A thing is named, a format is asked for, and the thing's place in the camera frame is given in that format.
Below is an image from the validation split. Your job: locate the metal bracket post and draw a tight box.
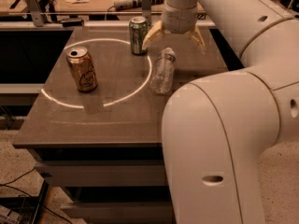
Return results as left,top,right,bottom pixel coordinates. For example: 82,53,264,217
24,0,45,27
142,0,151,25

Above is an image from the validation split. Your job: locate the black floor cable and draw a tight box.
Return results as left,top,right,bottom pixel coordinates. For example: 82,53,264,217
0,167,74,224

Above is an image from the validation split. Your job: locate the cabinet drawer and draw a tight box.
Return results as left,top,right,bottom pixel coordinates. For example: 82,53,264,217
61,202,174,224
36,161,167,187

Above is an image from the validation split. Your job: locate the grey drawer cabinet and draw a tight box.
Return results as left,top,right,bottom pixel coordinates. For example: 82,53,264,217
12,26,230,224

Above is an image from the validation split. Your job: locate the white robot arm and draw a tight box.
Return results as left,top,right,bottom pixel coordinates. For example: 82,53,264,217
144,0,299,224

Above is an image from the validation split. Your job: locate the left metal bracket post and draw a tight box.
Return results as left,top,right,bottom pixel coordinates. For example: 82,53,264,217
24,0,45,27

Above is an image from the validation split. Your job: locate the middle metal bracket post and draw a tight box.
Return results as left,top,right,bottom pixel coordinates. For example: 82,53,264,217
142,0,151,25

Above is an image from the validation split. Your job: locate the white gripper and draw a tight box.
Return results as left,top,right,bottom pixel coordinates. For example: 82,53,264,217
142,4,206,53

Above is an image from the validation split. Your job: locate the upper cabinet drawer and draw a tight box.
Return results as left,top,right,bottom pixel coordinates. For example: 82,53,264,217
36,161,167,187

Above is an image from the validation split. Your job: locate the small black box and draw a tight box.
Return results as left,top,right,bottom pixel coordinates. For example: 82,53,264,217
61,18,84,27

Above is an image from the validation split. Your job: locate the lower cabinet drawer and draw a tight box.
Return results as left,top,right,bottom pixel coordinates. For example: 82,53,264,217
61,202,174,224

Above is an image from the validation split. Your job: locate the clear plastic water bottle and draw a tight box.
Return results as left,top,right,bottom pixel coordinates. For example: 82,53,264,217
150,48,176,95

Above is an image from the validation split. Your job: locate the black floor crate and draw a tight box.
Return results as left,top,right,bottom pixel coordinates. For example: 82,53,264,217
0,182,49,224

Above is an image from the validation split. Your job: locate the green soda can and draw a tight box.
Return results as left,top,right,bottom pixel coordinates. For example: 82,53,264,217
129,16,148,55

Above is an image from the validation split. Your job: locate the gold soda can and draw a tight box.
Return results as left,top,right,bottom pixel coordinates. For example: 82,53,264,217
66,46,97,92

